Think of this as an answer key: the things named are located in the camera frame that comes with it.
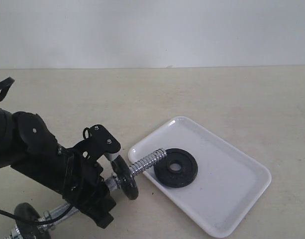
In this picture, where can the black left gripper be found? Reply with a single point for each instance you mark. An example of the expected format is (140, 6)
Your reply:
(74, 173)

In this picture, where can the chrome dumbbell bar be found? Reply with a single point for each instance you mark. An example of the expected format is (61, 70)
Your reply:
(52, 218)

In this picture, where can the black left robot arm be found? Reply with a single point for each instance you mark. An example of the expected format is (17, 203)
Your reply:
(27, 146)

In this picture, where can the black weight plate on bar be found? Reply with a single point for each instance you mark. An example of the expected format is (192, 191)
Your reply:
(125, 179)

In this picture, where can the white rectangular tray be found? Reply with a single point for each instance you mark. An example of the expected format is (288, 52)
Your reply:
(228, 182)

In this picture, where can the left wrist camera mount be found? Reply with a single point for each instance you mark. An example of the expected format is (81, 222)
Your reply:
(98, 142)

